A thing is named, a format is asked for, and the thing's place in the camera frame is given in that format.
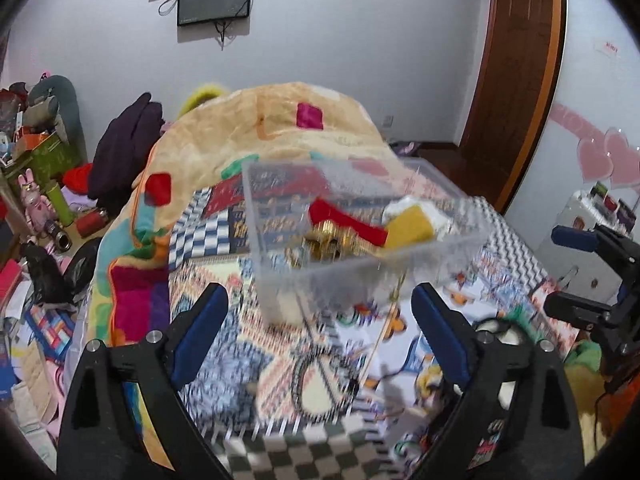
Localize yellow sponge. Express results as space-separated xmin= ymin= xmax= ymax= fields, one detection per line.
xmin=382 ymin=205 xmax=436 ymax=250

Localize pink rabbit toy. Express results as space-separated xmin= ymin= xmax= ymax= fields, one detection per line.
xmin=17 ymin=169 xmax=53 ymax=233

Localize black bead bracelet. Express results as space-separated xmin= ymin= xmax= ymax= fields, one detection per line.
xmin=292 ymin=350 xmax=361 ymax=416

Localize clear plastic storage box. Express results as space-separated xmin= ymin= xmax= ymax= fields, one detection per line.
xmin=242 ymin=157 xmax=491 ymax=323

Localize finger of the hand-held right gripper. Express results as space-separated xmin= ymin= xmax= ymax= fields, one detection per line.
xmin=543 ymin=290 xmax=640 ymax=396
xmin=551 ymin=222 xmax=640 ymax=306

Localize grey plush toy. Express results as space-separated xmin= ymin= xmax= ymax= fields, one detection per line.
xmin=27 ymin=75 xmax=87 ymax=161

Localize black plastic bag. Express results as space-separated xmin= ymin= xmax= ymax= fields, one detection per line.
xmin=20 ymin=242 xmax=76 ymax=306

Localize thin wooden stick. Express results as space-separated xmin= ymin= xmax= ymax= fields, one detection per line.
xmin=357 ymin=270 xmax=406 ymax=381

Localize red knit cloth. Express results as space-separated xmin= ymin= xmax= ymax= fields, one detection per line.
xmin=62 ymin=164 xmax=96 ymax=195

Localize orange patchwork blanket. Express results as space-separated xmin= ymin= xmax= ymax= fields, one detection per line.
xmin=97 ymin=81 xmax=401 ymax=461

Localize brown wooden door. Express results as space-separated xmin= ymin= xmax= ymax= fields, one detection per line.
xmin=457 ymin=0 xmax=568 ymax=216

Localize yellow-green fluffy toy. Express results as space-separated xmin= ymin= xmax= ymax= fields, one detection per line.
xmin=177 ymin=84 xmax=231 ymax=116

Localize dark purple coat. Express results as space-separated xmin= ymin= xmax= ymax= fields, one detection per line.
xmin=87 ymin=92 xmax=166 ymax=201

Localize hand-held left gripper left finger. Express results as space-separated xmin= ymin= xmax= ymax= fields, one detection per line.
xmin=57 ymin=282 xmax=231 ymax=480

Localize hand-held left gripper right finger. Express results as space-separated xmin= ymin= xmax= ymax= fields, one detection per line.
xmin=410 ymin=282 xmax=586 ymax=480

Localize gold ornament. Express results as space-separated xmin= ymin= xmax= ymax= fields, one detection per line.
xmin=285 ymin=220 xmax=361 ymax=266

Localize green cardboard box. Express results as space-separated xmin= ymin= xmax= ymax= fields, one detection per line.
xmin=2 ymin=132 xmax=83 ymax=186

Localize colourful printed bedsheet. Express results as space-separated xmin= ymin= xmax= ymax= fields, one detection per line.
xmin=167 ymin=160 xmax=576 ymax=480

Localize black camera lens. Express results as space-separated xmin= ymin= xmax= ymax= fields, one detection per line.
xmin=42 ymin=220 xmax=73 ymax=252

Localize green tube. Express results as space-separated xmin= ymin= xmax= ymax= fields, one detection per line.
xmin=46 ymin=182 xmax=76 ymax=228

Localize green and white plush toy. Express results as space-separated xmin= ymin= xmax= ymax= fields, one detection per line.
xmin=472 ymin=305 xmax=621 ymax=441

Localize pink heart wall decals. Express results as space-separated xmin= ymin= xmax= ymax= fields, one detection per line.
xmin=550 ymin=102 xmax=640 ymax=191

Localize pile of books and papers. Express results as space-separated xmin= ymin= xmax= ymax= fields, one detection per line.
xmin=0 ymin=260 xmax=76 ymax=466

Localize red bottle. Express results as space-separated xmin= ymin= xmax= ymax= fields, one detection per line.
xmin=76 ymin=208 xmax=108 ymax=237

